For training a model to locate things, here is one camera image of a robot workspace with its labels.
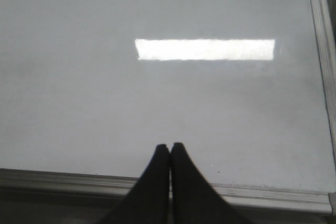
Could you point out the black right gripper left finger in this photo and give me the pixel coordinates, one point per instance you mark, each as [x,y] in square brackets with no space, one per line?
[148,200]

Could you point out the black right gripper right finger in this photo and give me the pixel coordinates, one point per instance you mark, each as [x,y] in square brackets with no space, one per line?
[194,199]

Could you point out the white whiteboard with aluminium frame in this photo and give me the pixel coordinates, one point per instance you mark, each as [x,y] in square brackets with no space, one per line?
[90,87]

